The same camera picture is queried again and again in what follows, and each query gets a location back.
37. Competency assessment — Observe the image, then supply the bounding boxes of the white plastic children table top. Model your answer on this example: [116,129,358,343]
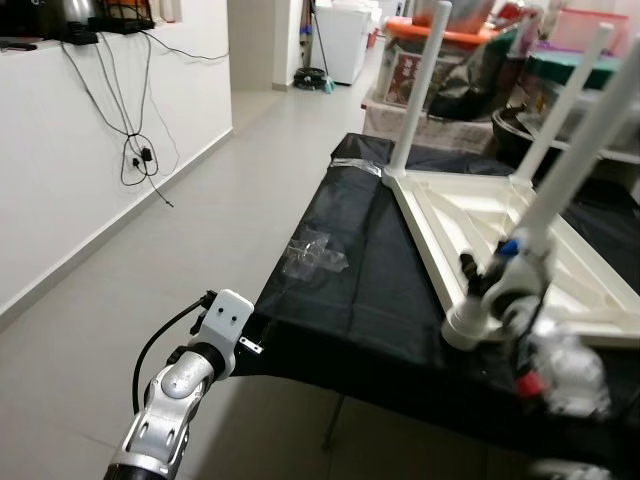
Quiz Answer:
[383,168,640,351]

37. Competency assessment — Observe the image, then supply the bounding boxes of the black tablecloth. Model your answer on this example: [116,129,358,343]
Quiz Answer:
[245,132,640,471]

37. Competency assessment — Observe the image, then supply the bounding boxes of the black wok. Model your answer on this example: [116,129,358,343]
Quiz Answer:
[492,105,563,168]

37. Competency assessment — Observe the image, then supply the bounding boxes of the clear tape strip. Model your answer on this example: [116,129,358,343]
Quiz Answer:
[338,157,387,180]

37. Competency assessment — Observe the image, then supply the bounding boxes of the beige cloth-covered bench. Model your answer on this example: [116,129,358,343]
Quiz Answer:
[362,98,501,157]

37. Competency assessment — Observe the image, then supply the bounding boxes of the black shiny bag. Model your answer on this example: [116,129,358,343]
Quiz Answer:
[430,28,523,121]

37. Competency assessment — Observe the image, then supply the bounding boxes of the silver robot leg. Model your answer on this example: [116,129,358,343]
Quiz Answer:
[528,458,613,480]

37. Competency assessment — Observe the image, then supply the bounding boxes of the clear storage box orange lid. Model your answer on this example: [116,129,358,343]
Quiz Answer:
[383,15,501,109]

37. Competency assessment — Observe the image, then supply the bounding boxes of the mop with green head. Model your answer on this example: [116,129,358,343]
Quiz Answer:
[300,0,338,94]

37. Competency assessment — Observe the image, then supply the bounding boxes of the white cabinet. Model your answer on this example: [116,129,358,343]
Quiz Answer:
[315,0,379,86]

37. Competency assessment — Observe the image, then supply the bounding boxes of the steel pot on shelf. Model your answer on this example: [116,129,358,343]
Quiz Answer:
[55,0,99,29]

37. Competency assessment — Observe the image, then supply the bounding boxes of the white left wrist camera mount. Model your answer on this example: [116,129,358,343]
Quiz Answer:
[195,290,256,353]

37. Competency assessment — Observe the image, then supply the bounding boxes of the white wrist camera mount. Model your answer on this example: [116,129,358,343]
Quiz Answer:
[500,235,557,311]
[195,290,256,353]

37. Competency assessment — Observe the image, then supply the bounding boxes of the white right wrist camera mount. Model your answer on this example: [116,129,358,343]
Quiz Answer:
[500,235,557,311]

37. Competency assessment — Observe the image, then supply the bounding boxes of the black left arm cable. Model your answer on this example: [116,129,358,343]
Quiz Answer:
[132,294,213,413]

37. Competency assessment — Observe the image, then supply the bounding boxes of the black wall cables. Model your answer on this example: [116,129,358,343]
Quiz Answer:
[60,30,231,209]

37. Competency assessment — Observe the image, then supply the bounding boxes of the black coiled hose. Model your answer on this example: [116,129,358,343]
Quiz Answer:
[294,67,333,91]

